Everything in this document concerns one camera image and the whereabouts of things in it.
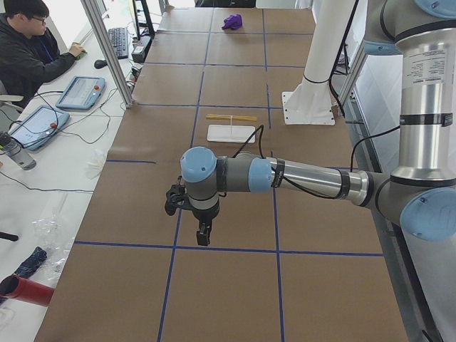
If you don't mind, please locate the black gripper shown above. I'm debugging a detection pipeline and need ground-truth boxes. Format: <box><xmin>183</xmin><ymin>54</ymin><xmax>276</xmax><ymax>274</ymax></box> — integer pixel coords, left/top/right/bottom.
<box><xmin>192</xmin><ymin>203</ymin><xmax>219</xmax><ymax>246</ymax></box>

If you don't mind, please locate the purple towel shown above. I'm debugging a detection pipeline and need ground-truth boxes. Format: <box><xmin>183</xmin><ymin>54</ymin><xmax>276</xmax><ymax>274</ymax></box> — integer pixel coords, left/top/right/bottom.
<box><xmin>222</xmin><ymin>14</ymin><xmax>243</xmax><ymax>31</ymax></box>

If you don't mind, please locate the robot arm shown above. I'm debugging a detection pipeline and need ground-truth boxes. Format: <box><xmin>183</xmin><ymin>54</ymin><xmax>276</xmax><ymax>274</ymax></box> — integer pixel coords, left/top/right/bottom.
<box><xmin>165</xmin><ymin>1</ymin><xmax>455</xmax><ymax>246</ymax></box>

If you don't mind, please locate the wooden towel rack white base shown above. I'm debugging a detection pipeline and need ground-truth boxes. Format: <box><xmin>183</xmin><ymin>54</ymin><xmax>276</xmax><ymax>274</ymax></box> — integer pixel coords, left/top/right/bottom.
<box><xmin>205</xmin><ymin>114</ymin><xmax>257</xmax><ymax>143</ymax></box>

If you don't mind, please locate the crumpled white tissue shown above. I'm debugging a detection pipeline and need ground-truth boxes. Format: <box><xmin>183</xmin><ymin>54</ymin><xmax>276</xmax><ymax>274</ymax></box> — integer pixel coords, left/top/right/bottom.
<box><xmin>85</xmin><ymin>149</ymin><xmax>107</xmax><ymax>180</ymax></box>

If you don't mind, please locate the clear crumpled plastic wrap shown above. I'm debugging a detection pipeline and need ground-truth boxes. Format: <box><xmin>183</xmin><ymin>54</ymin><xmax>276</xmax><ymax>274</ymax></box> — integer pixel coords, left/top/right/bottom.
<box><xmin>32</xmin><ymin>194</ymin><xmax>76</xmax><ymax>288</ymax></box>

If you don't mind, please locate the dark plaid cloth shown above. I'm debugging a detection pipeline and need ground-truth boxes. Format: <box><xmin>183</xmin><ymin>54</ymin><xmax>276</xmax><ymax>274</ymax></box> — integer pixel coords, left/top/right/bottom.
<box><xmin>1</xmin><ymin>247</ymin><xmax>47</xmax><ymax>304</ymax></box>

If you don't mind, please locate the upper blue teach pendant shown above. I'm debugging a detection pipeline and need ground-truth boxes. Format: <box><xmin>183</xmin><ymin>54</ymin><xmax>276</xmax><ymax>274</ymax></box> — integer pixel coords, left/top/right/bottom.
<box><xmin>56</xmin><ymin>76</ymin><xmax>106</xmax><ymax>110</ymax></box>

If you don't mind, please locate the blue teach pendant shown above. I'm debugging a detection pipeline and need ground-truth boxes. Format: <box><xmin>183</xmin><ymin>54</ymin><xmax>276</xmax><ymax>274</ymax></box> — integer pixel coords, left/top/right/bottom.
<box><xmin>9</xmin><ymin>105</ymin><xmax>70</xmax><ymax>150</ymax></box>
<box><xmin>56</xmin><ymin>76</ymin><xmax>106</xmax><ymax>110</ymax></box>

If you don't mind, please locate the black box on desk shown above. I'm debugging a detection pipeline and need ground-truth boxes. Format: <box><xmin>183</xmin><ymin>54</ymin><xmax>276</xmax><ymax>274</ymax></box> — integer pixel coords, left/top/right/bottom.
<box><xmin>131</xmin><ymin>36</ymin><xmax>152</xmax><ymax>63</ymax></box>

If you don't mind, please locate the lower blue teach pendant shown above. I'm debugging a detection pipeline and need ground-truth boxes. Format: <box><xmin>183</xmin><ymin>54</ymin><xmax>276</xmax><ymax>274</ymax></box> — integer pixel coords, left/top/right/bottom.
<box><xmin>9</xmin><ymin>105</ymin><xmax>70</xmax><ymax>150</ymax></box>

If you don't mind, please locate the red cylinder tube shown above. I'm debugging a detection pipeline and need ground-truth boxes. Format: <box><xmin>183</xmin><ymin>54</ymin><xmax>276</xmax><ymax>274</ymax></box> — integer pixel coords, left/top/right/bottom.
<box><xmin>1</xmin><ymin>274</ymin><xmax>54</xmax><ymax>306</ymax></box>

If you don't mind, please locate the grey water bottle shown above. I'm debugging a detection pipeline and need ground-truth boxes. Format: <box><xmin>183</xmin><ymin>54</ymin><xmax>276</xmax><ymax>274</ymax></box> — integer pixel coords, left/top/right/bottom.
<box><xmin>0</xmin><ymin>132</ymin><xmax>36</xmax><ymax>170</ymax></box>

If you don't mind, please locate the black computer mouse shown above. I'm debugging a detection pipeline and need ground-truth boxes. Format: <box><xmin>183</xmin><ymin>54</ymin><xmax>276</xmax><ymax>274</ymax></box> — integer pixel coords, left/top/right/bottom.
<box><xmin>93</xmin><ymin>59</ymin><xmax>108</xmax><ymax>69</ymax></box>

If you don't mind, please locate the black keyboard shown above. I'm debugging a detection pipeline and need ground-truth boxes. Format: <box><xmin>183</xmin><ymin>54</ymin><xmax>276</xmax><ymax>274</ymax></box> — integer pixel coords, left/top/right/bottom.
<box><xmin>108</xmin><ymin>28</ymin><xmax>129</xmax><ymax>59</ymax></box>

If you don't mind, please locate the seated person in black hoodie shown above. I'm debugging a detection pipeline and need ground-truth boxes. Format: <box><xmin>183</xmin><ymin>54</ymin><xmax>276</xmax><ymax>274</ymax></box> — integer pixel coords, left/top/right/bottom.
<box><xmin>1</xmin><ymin>0</ymin><xmax>86</xmax><ymax>108</ymax></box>

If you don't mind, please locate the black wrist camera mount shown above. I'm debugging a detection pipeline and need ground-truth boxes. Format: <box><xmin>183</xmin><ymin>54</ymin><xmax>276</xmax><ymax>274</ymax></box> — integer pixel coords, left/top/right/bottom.
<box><xmin>165</xmin><ymin>184</ymin><xmax>192</xmax><ymax>216</ymax></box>

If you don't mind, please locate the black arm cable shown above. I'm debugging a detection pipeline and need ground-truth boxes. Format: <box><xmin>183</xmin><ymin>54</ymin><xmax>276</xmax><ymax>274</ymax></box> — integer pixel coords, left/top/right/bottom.
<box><xmin>233</xmin><ymin>123</ymin><xmax>266</xmax><ymax>160</ymax></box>

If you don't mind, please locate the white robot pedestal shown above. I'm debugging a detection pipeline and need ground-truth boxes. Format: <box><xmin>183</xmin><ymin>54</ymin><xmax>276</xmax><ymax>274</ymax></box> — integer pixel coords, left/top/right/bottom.
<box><xmin>282</xmin><ymin>0</ymin><xmax>358</xmax><ymax>125</ymax></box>

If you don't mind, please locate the aluminium frame post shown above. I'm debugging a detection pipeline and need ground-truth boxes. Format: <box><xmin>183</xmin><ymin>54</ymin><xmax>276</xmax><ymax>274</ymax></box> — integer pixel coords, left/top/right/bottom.
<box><xmin>81</xmin><ymin>0</ymin><xmax>134</xmax><ymax>108</ymax></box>

